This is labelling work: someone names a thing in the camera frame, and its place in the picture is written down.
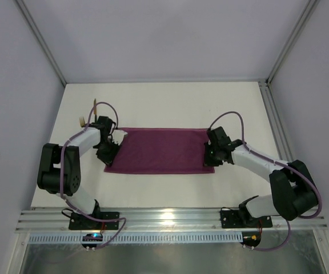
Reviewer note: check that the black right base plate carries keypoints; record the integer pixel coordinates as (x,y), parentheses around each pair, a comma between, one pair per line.
(238,218)

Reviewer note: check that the purple cloth napkin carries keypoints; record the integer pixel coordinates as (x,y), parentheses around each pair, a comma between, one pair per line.
(161,151)

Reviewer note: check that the slotted grey cable duct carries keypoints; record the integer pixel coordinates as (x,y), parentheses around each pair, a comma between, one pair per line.
(140,237)

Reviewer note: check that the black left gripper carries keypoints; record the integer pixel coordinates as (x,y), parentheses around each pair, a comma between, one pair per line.
(108,152)

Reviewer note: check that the gold knife black handle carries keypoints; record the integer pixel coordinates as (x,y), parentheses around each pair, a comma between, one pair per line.
(95,107)

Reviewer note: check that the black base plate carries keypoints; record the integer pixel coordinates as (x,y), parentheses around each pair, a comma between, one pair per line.
(79,222)
(238,218)

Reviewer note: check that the corner frame post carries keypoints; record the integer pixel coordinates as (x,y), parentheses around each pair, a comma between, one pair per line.
(293,37)
(28,18)

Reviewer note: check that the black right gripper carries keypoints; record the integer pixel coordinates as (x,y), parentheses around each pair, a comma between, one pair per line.
(212,157)

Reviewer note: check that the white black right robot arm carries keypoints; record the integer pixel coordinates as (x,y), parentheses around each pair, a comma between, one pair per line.
(292,190)

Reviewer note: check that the aluminium front rail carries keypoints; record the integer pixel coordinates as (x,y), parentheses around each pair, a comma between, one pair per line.
(50,219)

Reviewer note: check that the aluminium rail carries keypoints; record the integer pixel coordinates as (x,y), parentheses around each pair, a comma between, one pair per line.
(50,219)
(278,130)

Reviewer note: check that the right corner frame post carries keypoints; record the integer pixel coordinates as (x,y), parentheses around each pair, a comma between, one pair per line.
(293,37)

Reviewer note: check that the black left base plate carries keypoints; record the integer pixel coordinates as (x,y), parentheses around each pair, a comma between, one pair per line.
(79,222)

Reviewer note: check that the controller board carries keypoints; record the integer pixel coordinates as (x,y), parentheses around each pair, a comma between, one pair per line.
(250,241)
(91,240)

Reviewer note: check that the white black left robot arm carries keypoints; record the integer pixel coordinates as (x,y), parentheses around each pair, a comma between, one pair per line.
(60,165)

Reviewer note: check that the aluminium right side rail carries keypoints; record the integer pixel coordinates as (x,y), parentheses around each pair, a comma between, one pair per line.
(278,130)

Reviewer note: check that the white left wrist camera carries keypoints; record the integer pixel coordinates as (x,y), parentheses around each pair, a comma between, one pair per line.
(118,136)

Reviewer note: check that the left corner frame post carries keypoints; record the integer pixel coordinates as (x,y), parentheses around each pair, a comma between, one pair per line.
(28,18)

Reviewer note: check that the gold fork black handle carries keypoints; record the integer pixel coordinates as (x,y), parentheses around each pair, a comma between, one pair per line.
(82,121)

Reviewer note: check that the left controller board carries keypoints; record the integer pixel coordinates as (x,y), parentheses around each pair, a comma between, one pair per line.
(91,240)

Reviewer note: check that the right controller board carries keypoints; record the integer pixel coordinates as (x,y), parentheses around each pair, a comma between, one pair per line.
(250,241)

